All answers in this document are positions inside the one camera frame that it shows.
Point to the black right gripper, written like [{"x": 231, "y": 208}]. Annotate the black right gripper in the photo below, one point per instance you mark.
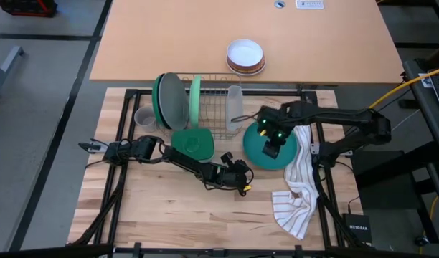
[{"x": 277, "y": 122}]

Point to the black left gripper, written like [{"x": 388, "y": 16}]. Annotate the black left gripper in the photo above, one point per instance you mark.
[{"x": 230, "y": 175}]

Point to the teal plate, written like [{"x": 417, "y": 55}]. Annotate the teal plate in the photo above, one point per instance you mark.
[{"x": 255, "y": 150}]

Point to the green Cascade detergent tub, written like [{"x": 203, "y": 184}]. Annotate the green Cascade detergent tub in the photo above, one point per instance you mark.
[{"x": 192, "y": 143}]

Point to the light green plate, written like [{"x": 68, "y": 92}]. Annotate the light green plate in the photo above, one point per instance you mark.
[{"x": 195, "y": 100}]

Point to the grey plate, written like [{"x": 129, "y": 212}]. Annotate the grey plate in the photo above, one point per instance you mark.
[{"x": 173, "y": 102}]

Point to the dark green plate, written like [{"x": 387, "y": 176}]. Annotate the dark green plate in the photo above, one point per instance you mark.
[{"x": 155, "y": 102}]

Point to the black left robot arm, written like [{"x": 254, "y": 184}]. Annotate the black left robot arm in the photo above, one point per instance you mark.
[{"x": 187, "y": 163}]

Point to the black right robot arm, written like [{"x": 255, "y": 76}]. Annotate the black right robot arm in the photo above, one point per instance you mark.
[{"x": 348, "y": 116}]

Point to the translucent plastic utensil holder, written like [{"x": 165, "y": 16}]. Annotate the translucent plastic utensil holder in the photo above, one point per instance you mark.
[{"x": 234, "y": 107}]

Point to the white striped dish towel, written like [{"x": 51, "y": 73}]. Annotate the white striped dish towel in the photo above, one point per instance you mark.
[{"x": 295, "y": 211}]

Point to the white bowl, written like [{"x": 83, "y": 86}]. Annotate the white bowl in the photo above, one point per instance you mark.
[{"x": 245, "y": 53}]

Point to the grey translucent cup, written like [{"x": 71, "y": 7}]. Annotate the grey translucent cup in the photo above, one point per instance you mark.
[{"x": 145, "y": 120}]

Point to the light wooden desk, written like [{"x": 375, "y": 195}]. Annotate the light wooden desk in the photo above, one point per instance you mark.
[{"x": 169, "y": 43}]

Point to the red and black crate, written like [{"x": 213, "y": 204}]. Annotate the red and black crate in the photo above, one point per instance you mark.
[{"x": 26, "y": 7}]

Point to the black Netgear network switch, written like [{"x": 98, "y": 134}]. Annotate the black Netgear network switch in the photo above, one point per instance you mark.
[{"x": 357, "y": 229}]

